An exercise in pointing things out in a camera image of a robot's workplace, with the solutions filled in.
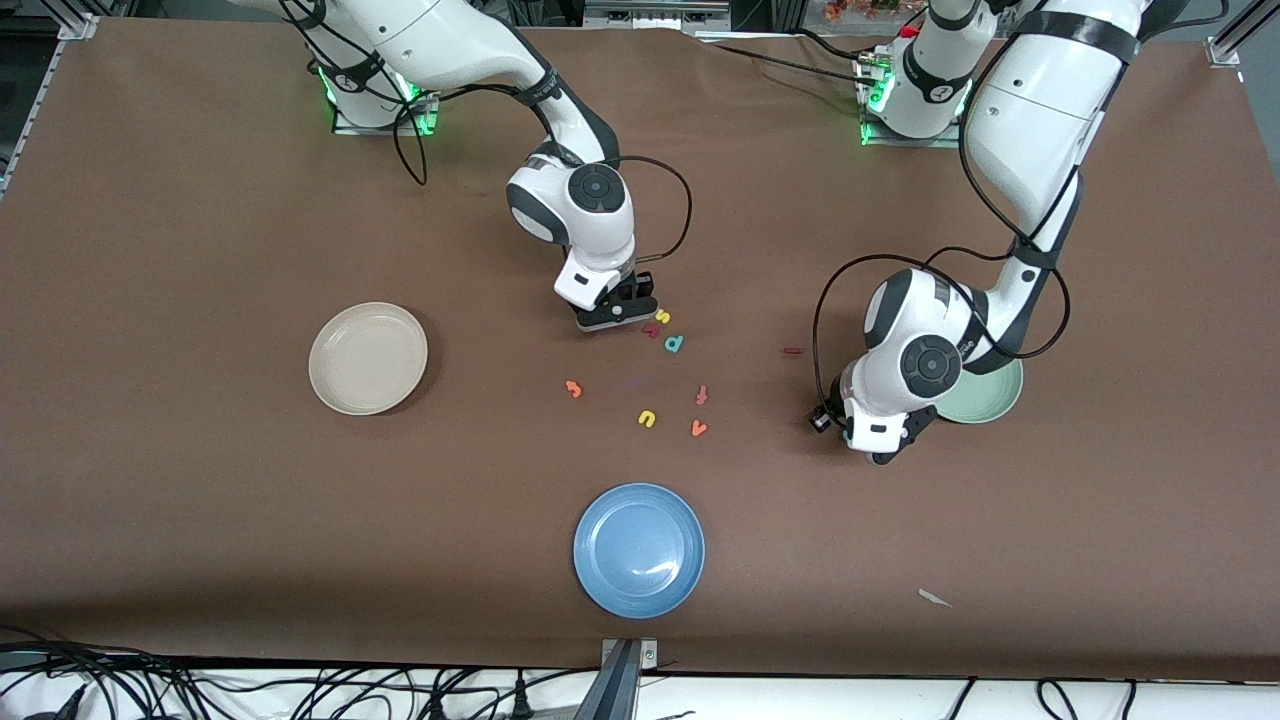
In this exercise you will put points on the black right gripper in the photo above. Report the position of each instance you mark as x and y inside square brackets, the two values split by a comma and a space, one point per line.
[634, 291]

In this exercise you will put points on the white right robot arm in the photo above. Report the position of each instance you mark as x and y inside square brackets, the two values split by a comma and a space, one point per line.
[450, 45]

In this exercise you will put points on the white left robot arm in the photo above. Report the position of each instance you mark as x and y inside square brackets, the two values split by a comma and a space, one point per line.
[1030, 110]

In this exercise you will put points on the green plate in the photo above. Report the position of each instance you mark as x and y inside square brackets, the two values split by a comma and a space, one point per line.
[990, 405]

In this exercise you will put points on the white paper scrap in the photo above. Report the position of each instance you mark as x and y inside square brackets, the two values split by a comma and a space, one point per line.
[935, 598]

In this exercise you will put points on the blue plate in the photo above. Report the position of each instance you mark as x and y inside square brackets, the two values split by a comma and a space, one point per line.
[639, 551]

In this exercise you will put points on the grey power strip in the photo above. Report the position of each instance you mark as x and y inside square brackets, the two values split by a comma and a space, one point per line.
[650, 15]

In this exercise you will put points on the beige plate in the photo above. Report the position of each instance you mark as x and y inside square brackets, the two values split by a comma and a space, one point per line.
[368, 358]

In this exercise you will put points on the brown table cover sheet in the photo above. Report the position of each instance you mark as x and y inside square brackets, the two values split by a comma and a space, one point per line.
[200, 480]

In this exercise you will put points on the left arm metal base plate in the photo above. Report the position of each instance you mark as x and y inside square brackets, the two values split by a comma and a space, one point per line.
[915, 143]

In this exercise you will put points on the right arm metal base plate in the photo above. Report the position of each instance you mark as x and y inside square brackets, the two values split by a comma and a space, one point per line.
[380, 130]

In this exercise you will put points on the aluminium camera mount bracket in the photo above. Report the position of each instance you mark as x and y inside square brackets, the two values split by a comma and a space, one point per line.
[625, 690]

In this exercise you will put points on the aluminium frame rail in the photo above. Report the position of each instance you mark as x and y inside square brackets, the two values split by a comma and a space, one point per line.
[1222, 50]
[45, 90]

